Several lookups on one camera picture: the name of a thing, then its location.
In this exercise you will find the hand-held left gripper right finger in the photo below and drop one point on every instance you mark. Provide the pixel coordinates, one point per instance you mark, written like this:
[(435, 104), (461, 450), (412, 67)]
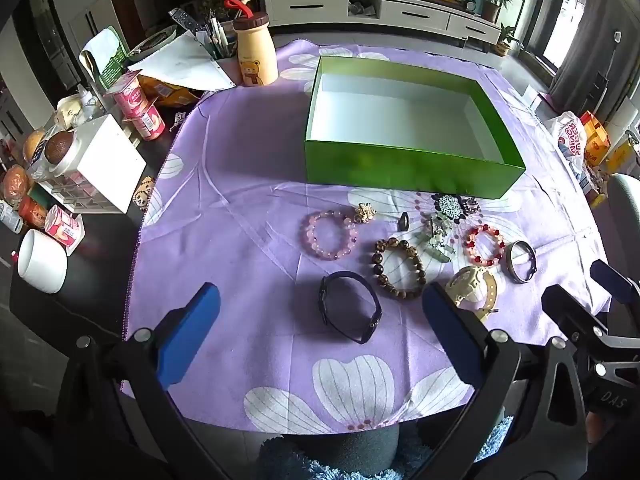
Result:
[(450, 332)]

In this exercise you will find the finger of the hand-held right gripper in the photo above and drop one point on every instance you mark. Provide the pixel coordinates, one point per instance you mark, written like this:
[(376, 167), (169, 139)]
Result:
[(614, 280), (567, 307)]

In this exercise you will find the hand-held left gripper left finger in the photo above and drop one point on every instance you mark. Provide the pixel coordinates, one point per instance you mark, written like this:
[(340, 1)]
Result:
[(189, 332)]

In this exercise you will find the cream bangle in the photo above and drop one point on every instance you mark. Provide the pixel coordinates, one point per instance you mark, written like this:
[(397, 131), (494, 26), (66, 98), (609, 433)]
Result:
[(470, 280)]

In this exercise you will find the green jade pendant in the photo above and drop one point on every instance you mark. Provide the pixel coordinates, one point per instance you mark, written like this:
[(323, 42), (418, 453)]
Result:
[(437, 240)]

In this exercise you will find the black wrist watch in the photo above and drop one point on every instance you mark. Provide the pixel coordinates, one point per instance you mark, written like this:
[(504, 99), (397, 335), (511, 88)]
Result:
[(325, 300)]

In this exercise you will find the gold flower brooch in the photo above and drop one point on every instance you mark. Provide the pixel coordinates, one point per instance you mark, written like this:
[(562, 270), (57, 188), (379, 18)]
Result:
[(365, 212)]

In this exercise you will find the green cardboard box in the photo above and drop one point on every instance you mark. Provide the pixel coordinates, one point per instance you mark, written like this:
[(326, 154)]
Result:
[(400, 125)]

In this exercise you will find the silver bangle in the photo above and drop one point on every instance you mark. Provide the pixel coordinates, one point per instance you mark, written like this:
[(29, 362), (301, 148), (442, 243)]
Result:
[(512, 255)]

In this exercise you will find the grey chair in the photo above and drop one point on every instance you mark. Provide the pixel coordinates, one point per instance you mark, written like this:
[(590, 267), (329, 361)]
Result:
[(625, 195)]

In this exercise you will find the purple floral cloth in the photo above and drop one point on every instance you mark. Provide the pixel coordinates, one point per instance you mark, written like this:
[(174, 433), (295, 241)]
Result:
[(235, 220)]

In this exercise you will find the black white flower brooch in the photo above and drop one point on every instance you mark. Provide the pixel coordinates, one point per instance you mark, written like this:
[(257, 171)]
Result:
[(450, 205)]

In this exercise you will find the small purple brooch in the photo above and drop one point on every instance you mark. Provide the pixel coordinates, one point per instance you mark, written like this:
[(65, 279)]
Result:
[(472, 205)]

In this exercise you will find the yellow red carton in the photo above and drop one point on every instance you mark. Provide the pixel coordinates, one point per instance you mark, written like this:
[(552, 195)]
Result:
[(595, 140)]

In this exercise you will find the white red plastic bag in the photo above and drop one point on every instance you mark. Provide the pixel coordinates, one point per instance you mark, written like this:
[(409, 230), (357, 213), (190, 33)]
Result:
[(570, 142)]

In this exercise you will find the bear shaped coaster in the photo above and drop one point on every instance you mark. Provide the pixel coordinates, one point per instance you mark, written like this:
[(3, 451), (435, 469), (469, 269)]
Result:
[(144, 194)]

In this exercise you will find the dark grey cloth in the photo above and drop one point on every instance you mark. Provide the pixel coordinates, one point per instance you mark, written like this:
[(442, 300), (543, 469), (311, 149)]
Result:
[(360, 447)]

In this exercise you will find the pink yogurt cup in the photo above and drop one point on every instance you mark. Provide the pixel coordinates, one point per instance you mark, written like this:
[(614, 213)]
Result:
[(149, 124), (131, 97), (64, 227)]

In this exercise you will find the white mug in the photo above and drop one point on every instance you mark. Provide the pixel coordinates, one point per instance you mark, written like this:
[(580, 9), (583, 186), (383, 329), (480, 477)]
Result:
[(42, 260)]

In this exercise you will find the blue fluffy cloth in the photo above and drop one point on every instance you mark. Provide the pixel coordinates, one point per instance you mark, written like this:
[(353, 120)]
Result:
[(295, 462)]

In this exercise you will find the white square box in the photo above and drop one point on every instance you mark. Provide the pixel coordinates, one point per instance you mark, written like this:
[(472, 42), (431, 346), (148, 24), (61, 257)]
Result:
[(107, 167)]

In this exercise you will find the stick vacuum cleaner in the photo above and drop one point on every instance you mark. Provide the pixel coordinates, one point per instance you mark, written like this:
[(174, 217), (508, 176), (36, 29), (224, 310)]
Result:
[(597, 95)]

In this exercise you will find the white drawer organizer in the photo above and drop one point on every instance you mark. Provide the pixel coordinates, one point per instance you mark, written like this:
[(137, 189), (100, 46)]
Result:
[(62, 192)]

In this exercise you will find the small white carton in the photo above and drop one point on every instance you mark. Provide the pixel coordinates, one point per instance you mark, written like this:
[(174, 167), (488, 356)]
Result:
[(537, 100)]

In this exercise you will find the red jar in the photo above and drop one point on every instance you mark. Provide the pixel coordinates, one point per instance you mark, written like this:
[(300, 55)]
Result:
[(32, 210)]

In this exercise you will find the brown round fruit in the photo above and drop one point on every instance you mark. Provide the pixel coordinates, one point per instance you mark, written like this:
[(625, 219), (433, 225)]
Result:
[(59, 147)]

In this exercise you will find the bread bun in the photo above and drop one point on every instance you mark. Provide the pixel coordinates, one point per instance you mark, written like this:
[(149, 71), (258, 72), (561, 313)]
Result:
[(15, 182), (32, 144)]

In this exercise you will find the orange snack bag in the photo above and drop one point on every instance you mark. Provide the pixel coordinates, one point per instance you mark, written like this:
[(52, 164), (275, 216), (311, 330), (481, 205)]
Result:
[(167, 91)]

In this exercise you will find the grey curtain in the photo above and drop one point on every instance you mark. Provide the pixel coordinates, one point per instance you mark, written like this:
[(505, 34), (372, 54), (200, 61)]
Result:
[(585, 35)]

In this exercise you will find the small potted plant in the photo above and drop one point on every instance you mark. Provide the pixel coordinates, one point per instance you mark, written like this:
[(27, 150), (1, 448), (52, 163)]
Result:
[(506, 40)]

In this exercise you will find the white paper sheet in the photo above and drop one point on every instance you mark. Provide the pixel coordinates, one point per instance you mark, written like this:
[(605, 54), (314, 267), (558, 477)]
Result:
[(185, 65)]

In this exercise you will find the green white bag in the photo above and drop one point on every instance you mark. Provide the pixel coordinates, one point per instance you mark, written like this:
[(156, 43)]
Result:
[(105, 57)]

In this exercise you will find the yellow bear bottle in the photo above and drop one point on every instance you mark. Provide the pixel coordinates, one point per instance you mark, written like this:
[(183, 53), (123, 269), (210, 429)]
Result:
[(256, 52)]

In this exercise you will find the pen holder with pens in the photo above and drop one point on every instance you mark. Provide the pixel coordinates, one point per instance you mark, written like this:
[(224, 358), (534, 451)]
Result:
[(220, 42)]

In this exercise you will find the grey remote control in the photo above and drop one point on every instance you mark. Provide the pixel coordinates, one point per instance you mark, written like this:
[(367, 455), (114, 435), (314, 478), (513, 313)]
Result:
[(186, 22)]

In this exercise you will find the small alarm clock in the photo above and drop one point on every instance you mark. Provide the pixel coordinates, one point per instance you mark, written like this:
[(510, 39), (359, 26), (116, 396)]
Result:
[(470, 5)]

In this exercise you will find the white tv cabinet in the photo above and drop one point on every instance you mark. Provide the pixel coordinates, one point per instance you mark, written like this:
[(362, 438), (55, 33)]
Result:
[(390, 12)]

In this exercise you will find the leafy houseplant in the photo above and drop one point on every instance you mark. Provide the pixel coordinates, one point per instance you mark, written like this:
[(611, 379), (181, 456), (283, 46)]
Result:
[(217, 2)]

